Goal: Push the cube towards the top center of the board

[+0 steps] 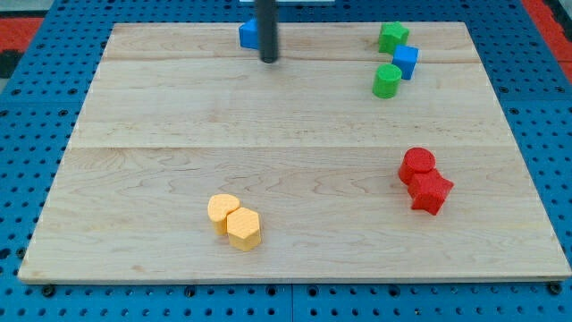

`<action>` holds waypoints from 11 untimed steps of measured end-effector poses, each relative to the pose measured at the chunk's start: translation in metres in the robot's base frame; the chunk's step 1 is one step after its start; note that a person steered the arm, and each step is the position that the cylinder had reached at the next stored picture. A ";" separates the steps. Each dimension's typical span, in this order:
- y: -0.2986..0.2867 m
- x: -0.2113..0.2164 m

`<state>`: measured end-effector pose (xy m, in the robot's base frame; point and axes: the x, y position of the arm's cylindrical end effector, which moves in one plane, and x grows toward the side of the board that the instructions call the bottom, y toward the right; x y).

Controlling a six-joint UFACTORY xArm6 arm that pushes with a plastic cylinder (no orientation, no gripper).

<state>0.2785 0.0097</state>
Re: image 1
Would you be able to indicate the blue cube block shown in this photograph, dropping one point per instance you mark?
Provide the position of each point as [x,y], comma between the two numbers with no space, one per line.
[405,58]

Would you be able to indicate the light wooden board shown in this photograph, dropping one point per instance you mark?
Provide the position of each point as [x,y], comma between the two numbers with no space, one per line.
[179,112]

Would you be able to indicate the yellow hexagon block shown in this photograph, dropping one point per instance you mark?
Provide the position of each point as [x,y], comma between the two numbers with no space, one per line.
[244,229]

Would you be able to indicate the yellow heart block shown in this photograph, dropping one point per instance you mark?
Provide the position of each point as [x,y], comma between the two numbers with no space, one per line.
[218,208]

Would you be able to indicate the red star block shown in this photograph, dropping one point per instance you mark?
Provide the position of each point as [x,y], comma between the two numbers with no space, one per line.
[429,191]

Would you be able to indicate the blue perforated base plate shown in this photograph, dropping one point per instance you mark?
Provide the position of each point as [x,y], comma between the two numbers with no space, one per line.
[42,100]

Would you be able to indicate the green cylinder block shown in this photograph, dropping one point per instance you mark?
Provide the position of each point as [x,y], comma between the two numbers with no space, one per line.
[386,81]

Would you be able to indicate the blue block behind rod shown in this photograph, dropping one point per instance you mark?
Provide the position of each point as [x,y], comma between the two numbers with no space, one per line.
[248,34]

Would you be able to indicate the green star block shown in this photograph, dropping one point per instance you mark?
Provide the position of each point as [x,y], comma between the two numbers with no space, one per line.
[392,34]

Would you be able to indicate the red cylinder block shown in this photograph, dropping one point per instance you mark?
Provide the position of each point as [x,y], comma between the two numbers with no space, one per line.
[416,160]

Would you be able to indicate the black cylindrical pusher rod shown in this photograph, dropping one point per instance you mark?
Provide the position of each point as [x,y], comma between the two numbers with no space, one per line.
[267,29]

